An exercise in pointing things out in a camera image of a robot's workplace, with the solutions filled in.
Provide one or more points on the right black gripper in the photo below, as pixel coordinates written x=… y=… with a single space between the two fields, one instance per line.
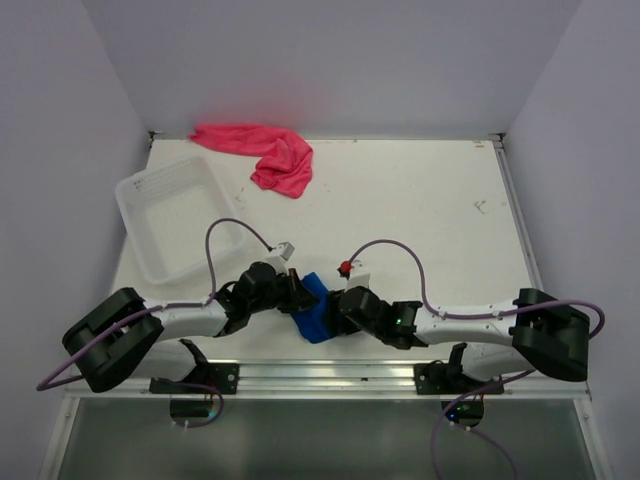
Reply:
x=332 y=313

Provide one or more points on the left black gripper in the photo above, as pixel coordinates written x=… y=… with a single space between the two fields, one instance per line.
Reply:
x=299 y=297

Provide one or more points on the blue towel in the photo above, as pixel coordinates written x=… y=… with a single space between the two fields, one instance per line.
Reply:
x=310 y=323

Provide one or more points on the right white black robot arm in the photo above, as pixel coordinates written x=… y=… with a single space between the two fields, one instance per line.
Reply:
x=533 y=332

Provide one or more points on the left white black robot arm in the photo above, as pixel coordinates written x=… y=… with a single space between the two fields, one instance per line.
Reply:
x=109 y=343

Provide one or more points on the pink towel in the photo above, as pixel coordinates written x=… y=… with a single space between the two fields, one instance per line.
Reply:
x=284 y=161

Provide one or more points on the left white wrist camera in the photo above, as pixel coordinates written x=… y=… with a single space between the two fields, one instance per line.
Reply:
x=279 y=255

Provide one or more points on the front aluminium rail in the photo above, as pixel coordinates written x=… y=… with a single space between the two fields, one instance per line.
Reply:
x=333 y=380

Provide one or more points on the aluminium rail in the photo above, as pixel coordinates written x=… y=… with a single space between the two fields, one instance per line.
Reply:
x=497 y=141
x=333 y=380

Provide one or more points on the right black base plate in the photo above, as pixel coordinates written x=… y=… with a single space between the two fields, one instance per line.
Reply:
x=438 y=378

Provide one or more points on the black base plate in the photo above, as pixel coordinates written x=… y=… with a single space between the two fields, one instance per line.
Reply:
x=221 y=376
x=438 y=378

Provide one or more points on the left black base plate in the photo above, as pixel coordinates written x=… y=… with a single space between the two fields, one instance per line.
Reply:
x=221 y=376

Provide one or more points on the right aluminium rail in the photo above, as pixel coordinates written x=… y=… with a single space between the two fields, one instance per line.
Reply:
x=497 y=141

